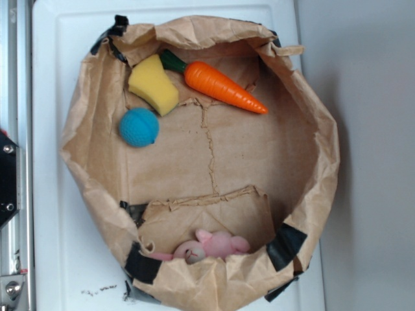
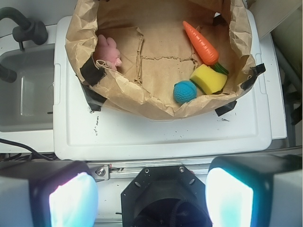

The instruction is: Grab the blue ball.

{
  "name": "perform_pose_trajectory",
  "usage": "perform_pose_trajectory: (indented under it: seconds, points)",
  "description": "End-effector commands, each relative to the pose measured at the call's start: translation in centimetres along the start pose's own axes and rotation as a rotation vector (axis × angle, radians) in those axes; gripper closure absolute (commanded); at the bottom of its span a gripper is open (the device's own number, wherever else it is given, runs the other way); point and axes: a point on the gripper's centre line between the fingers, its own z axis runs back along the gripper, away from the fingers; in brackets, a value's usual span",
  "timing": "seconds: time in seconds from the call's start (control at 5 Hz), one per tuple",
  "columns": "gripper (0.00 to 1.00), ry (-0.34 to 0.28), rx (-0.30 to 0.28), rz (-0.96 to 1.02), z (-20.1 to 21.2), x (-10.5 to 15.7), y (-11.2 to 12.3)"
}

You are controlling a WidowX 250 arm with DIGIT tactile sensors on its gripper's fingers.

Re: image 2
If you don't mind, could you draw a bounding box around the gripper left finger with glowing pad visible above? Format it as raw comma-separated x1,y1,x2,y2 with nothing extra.
0,161,98,227

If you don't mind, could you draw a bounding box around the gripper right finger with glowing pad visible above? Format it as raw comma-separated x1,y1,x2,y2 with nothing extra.
205,155,303,227

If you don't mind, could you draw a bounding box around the blue crocheted ball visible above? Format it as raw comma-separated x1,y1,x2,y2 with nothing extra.
173,80,197,104

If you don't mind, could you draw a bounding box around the white plastic bin lid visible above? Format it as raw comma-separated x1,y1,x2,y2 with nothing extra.
53,17,272,161

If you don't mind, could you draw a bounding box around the grey sink basin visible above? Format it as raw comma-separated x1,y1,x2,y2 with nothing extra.
0,44,54,132

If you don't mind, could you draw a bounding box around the yellow sponge with green back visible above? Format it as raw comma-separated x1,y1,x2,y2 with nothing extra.
190,64,227,95

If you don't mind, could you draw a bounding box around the orange plastic toy carrot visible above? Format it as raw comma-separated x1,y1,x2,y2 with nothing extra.
182,21,229,75

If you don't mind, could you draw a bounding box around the pink plush bunny toy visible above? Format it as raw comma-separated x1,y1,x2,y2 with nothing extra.
92,35,122,70

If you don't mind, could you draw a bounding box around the crumpled brown paper bag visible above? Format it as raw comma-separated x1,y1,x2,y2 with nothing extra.
65,0,265,120

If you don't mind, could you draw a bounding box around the dark grey sink faucet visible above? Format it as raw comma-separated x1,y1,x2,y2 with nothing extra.
0,7,49,83

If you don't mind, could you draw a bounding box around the aluminium extrusion rail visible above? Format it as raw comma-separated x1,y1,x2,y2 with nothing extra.
87,155,217,181

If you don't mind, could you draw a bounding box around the black cable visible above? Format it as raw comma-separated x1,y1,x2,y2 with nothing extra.
0,138,55,162

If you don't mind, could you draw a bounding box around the black octagonal mount plate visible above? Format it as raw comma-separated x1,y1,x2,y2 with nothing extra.
121,166,213,227

